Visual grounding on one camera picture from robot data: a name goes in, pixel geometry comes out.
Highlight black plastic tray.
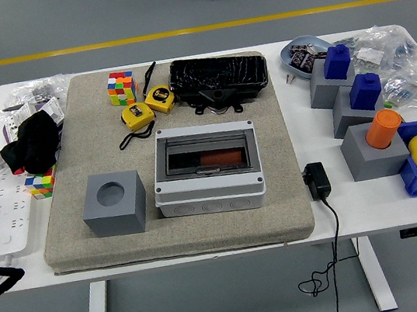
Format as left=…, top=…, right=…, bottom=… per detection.
left=165, top=47, right=273, bottom=112

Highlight orange cylindrical battery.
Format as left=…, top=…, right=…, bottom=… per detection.
left=361, top=106, right=407, bottom=152
left=199, top=147, right=244, bottom=169

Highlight black cloth glove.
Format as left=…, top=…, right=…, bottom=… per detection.
left=0, top=109, right=65, bottom=179

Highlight black power adapter with cord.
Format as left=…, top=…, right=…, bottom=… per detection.
left=280, top=158, right=370, bottom=312

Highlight pale blue dish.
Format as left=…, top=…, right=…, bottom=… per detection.
left=277, top=31, right=337, bottom=84

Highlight clear bag white connectors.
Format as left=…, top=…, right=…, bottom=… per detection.
left=348, top=39, right=391, bottom=75

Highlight dark snack packet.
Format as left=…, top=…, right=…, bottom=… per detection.
left=289, top=49, right=321, bottom=76
left=288, top=40, right=319, bottom=59

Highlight blue bottle-shaped block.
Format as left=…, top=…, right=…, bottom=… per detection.
left=319, top=42, right=356, bottom=83
left=345, top=70, right=386, bottom=115

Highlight colourful puzzle cube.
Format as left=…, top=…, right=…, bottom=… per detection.
left=104, top=69, right=141, bottom=109
left=22, top=165, right=62, bottom=202

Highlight yellow tape measure round label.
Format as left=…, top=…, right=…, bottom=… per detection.
left=138, top=58, right=178, bottom=116

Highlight grey cube holder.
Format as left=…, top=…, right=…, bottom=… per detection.
left=76, top=168, right=153, bottom=242
left=326, top=79, right=390, bottom=141
left=304, top=54, right=361, bottom=113
left=336, top=117, right=414, bottom=184

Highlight clear plastic bag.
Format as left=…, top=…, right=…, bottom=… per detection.
left=331, top=24, right=389, bottom=54

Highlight clear bag small parts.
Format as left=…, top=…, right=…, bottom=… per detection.
left=5, top=72, right=75, bottom=113

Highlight grey-brown cushion mat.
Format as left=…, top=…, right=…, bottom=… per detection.
left=18, top=43, right=319, bottom=278

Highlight yellow tape measure square label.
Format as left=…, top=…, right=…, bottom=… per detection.
left=113, top=99, right=160, bottom=151

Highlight black triangular bracket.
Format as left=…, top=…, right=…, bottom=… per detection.
left=182, top=83, right=245, bottom=122

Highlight smoky transparent box lid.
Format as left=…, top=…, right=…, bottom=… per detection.
left=161, top=126, right=252, bottom=181

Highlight grey electrical enclosure box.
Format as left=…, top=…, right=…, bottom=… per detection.
left=144, top=114, right=270, bottom=224

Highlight white packaging boxes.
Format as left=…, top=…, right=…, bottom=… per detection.
left=0, top=95, right=68, bottom=145

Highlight white power strip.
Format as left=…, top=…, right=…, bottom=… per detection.
left=0, top=163, right=44, bottom=266

